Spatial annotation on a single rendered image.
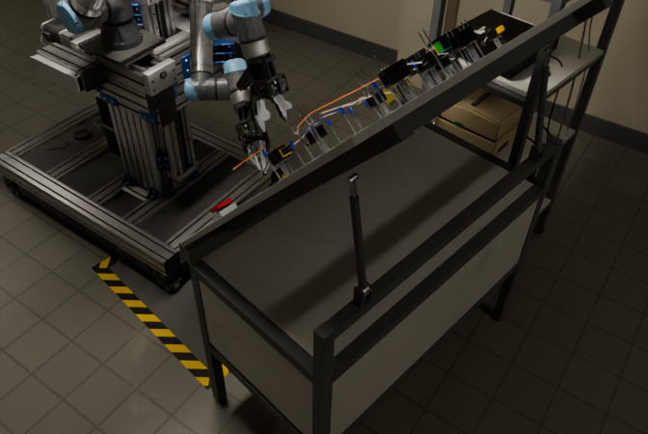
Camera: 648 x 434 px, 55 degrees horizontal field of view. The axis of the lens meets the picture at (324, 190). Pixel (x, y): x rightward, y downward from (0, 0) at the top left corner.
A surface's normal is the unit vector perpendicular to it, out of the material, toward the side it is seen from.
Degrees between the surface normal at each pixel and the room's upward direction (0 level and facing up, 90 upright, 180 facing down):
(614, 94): 90
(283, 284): 0
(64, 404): 0
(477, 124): 90
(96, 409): 0
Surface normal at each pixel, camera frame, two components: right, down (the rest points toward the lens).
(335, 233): 0.02, -0.75
